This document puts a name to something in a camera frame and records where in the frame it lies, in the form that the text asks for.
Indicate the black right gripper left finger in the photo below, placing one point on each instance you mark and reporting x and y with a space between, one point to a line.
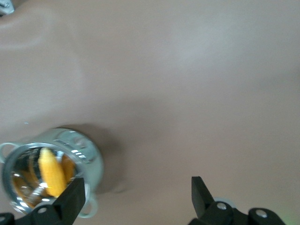
70 199

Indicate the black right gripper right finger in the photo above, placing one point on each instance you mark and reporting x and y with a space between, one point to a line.
201 197

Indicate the yellow corn cob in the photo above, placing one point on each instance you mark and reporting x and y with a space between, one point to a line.
52 173

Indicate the silver pot lid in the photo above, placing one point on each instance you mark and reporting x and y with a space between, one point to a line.
5 7

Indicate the pale green steel-lined pot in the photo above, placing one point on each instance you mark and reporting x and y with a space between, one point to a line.
91 164

